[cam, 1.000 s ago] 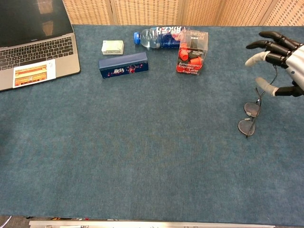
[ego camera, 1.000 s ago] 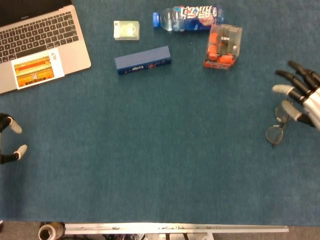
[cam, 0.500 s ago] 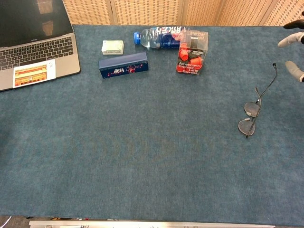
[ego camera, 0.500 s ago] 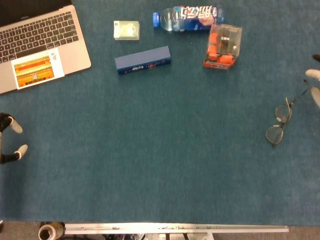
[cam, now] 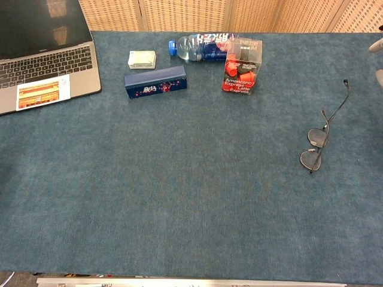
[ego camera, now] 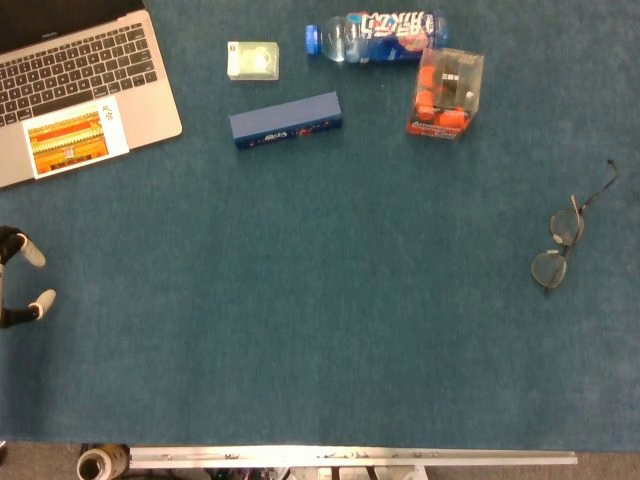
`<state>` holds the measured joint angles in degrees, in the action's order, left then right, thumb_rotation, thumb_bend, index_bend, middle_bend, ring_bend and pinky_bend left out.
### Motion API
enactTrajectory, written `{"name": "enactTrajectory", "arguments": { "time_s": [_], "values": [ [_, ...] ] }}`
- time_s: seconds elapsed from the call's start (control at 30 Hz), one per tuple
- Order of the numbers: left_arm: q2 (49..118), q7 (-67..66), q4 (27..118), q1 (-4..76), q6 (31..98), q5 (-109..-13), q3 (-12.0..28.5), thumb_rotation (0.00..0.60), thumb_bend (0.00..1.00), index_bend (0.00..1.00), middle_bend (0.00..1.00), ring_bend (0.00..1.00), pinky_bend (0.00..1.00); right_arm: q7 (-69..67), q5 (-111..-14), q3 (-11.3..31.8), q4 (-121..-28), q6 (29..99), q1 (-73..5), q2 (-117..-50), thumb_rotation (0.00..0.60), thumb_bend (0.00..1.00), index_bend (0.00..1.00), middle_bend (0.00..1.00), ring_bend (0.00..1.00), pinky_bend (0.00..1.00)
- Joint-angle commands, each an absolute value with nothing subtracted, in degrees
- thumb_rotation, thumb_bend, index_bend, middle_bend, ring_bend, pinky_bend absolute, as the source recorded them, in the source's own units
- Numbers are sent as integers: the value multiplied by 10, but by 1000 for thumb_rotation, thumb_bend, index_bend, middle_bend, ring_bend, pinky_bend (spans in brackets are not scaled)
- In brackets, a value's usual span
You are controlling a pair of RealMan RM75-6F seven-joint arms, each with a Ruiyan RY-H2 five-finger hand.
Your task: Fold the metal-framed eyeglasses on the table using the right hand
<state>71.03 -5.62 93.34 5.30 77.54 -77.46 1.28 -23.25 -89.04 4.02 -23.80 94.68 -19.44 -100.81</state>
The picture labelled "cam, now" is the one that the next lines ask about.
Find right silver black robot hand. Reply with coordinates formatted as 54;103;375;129
368;25;383;88

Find thin wire-frame eyeglasses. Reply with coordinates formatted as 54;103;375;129
299;78;351;174

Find clear box of coffee capsules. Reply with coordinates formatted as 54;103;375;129
221;37;263;96

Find clear bottle with blue label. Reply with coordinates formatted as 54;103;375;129
168;32;240;63

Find woven rattan folding screen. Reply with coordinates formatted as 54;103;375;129
78;0;383;33

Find long dark blue box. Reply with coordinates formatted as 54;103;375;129
124;65;188;99

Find small pale green box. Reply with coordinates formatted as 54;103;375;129
127;50;157;70

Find grey open laptop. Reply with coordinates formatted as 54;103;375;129
0;0;102;116

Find postcard with red palace picture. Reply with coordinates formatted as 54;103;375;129
16;74;72;112

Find aluminium profile rail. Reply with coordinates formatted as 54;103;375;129
36;276;348;287

